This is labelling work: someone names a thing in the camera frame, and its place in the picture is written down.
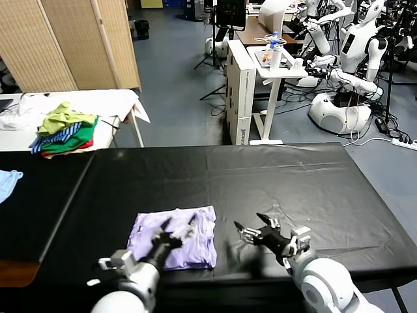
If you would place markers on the light blue garment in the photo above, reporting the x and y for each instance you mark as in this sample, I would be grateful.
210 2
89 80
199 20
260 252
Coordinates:
8 186

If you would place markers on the blue striped garment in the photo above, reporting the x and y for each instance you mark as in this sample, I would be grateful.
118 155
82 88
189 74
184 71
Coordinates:
55 138

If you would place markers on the small black table cover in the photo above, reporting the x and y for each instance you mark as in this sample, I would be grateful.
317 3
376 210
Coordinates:
42 202

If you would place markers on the yellow-green garment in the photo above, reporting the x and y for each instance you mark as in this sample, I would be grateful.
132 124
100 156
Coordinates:
60 117

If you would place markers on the black monitor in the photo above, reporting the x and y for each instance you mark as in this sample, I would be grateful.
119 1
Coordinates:
231 13

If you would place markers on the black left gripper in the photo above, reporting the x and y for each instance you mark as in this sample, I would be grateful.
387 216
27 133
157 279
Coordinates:
161 249

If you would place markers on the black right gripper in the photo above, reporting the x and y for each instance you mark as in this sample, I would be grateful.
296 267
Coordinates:
275 241

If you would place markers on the white cloth covered table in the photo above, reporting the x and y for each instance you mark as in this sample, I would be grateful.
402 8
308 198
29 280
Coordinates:
107 101

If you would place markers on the bamboo folding screen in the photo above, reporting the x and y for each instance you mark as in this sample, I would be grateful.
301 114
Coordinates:
65 42

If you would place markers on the black tripod stand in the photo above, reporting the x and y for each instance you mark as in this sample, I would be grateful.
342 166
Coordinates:
213 55

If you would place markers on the green garment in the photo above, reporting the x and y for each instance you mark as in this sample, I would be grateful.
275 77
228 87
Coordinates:
81 135

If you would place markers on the black power adapter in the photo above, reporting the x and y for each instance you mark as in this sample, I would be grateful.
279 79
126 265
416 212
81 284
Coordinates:
381 124

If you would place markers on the beige garment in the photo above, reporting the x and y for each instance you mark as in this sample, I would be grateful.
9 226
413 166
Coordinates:
65 154

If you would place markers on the grey tablet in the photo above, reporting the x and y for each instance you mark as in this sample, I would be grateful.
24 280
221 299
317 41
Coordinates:
262 58

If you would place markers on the black waste bin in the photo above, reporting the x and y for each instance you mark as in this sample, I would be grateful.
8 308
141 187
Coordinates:
142 29

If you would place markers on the clear water bottle blue cap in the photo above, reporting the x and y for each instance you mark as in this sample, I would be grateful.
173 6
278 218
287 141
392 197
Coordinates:
275 39

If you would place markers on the large black table cover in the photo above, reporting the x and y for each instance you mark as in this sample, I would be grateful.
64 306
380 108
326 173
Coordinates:
228 179

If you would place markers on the black laptop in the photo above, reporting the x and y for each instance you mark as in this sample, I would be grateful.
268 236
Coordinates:
6 105

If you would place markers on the white cloth heap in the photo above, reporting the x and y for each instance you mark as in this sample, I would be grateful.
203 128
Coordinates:
26 111

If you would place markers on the brown wooden desk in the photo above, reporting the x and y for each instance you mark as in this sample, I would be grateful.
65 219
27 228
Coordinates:
254 32

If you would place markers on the white power strip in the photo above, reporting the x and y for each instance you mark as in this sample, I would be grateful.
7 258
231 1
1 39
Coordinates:
404 143

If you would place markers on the white robot base black legs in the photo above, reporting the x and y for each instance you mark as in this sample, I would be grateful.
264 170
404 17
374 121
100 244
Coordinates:
216 45

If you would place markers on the white curved panel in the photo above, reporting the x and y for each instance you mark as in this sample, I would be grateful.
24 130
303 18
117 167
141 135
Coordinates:
272 14

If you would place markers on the red garment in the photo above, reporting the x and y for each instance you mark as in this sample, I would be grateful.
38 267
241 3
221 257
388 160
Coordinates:
89 143

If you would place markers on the lavender t-shirt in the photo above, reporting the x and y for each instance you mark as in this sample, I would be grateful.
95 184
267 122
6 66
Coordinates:
198 251

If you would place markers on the white paper cup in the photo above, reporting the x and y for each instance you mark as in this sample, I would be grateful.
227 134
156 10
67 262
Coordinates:
297 65

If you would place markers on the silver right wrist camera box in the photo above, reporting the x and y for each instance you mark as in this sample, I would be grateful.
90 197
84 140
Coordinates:
301 238

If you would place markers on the tall white cardboard box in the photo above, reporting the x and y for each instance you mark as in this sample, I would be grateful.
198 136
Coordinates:
242 98

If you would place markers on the white standing desk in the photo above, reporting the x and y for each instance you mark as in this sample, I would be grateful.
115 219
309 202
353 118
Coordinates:
273 98

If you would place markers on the white humanoid robot raised arm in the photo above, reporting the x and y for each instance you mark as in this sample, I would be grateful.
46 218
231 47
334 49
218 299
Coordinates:
321 36

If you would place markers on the tall black light stand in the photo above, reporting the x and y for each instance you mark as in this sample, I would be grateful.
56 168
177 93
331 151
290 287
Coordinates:
390 81

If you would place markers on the white tumbler bottle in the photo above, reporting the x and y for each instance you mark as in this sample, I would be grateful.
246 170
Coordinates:
275 60

